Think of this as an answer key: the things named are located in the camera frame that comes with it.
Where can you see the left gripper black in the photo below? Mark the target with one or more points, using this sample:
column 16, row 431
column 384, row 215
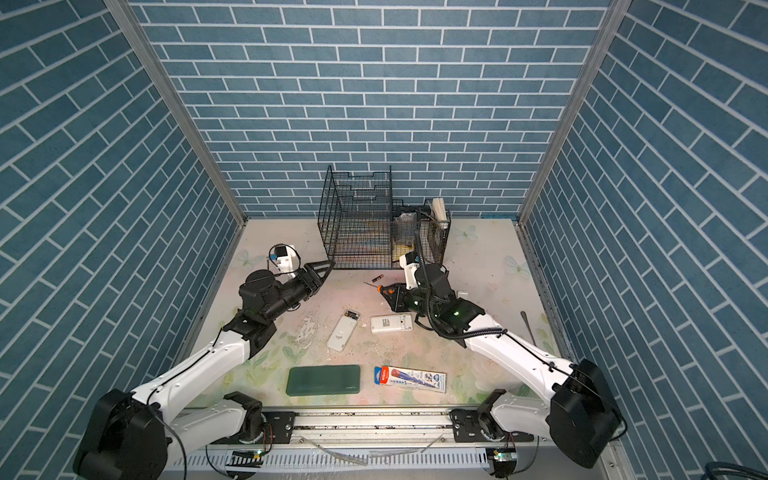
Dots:
column 307, row 281

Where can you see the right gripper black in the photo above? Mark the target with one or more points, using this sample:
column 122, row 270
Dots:
column 397, row 302

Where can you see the white remote control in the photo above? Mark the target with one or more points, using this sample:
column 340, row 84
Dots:
column 401, row 322

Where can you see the grey remote with teal buttons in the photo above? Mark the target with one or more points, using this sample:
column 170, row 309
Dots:
column 343, row 330

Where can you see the orange black screwdriver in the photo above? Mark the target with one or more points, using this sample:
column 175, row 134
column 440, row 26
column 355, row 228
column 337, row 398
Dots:
column 382, row 289

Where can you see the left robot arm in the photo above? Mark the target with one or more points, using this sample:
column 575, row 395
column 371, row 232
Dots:
column 169, row 394

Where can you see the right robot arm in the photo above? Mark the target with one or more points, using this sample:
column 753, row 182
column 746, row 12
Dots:
column 572, row 405

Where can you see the white block in basket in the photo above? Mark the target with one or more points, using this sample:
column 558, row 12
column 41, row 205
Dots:
column 440, row 213

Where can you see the toothpaste box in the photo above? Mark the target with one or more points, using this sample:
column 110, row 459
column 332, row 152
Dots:
column 410, row 378

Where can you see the metal spoon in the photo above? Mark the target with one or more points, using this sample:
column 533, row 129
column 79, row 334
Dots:
column 524, row 317

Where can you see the dark green rectangular case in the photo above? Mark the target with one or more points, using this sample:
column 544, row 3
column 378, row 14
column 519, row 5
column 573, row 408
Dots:
column 323, row 380

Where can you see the black wire mesh basket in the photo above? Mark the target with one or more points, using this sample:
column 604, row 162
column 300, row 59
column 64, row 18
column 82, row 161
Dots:
column 364, row 227

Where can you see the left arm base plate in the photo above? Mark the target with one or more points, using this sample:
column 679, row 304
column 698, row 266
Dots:
column 272, row 427

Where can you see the aluminium front rail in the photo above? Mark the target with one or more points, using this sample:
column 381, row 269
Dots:
column 372, row 429

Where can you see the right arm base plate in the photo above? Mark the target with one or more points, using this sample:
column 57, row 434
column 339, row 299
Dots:
column 472, row 426

